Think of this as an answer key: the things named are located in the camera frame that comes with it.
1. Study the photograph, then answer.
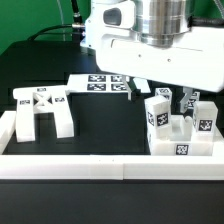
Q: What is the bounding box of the white nut cube left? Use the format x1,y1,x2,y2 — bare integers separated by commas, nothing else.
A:
155,87,172,104

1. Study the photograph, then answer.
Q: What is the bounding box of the white nut cube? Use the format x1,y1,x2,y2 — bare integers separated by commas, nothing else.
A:
155,87,172,104
188,91,200,109

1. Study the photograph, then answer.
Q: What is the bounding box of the white U-shaped fence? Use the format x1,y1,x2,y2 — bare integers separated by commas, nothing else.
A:
0,111,224,180

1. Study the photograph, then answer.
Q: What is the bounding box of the white chair seat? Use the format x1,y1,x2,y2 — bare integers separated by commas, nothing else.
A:
147,115,224,156

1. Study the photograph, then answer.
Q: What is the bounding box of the black cable with connector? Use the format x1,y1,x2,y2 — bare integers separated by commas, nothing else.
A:
27,22,87,42

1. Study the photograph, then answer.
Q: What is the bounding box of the white chair back frame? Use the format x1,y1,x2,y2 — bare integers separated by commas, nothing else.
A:
13,85,74,142

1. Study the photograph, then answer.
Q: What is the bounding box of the white marker base plate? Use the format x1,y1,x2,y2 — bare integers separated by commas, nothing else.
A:
67,74,127,93

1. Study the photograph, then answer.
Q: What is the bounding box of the black upright cable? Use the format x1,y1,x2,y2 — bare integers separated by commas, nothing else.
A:
70,0,83,24

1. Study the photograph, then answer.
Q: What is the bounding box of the white nut cube right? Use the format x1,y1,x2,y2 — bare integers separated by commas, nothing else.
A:
188,91,200,109

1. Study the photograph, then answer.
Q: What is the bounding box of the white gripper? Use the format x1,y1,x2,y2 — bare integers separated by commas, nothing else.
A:
96,0,224,114

